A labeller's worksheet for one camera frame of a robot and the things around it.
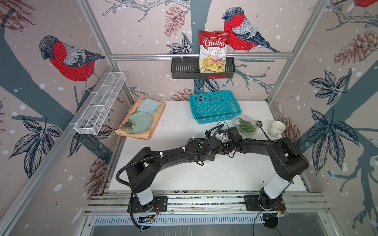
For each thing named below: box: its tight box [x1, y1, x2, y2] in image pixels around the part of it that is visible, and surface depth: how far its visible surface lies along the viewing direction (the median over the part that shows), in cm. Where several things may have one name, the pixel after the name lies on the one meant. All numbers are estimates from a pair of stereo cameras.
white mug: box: [270, 120, 286, 139], surface depth 97 cm
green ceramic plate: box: [126, 111, 154, 134], surface depth 109 cm
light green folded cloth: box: [136, 97, 162, 116], surface depth 120 cm
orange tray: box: [114, 97, 167, 141], surface depth 110 cm
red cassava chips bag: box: [199, 29, 230, 74], surface depth 87 cm
